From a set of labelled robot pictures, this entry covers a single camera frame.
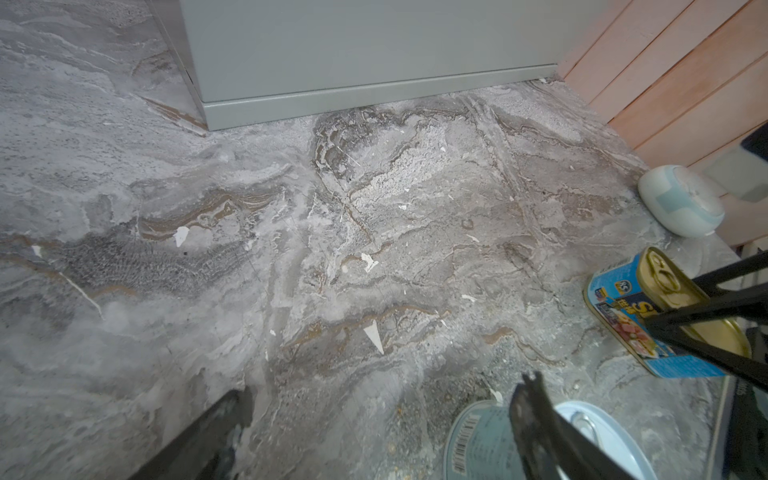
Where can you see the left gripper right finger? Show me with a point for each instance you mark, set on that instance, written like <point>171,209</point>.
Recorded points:
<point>550,447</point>

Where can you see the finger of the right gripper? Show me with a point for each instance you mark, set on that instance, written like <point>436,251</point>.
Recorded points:
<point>707,329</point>

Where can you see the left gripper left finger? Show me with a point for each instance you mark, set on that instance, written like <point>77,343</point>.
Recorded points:
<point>206,449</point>

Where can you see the blue can pull tab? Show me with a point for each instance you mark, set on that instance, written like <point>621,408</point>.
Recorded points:
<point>481,444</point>

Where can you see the yellow rectangular sardine tin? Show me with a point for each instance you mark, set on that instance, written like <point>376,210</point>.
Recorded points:
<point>627,294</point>

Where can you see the white round clock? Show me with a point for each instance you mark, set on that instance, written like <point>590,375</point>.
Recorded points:
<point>681,201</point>

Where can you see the grey metal cabinet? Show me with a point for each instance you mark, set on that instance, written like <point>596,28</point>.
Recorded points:
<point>248,62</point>

